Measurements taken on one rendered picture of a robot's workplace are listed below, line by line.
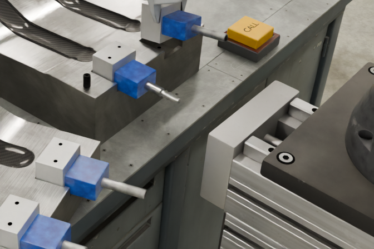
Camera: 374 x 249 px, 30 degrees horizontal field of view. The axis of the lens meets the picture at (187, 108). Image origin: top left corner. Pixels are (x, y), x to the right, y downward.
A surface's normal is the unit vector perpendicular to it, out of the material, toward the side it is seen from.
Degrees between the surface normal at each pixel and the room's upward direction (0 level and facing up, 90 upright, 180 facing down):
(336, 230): 90
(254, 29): 0
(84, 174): 0
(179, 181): 90
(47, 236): 0
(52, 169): 90
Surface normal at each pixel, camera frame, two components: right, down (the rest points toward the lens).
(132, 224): 0.82, 0.40
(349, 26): 0.09, -0.80
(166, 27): -0.56, 0.34
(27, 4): 0.41, -0.56
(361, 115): -0.82, 0.29
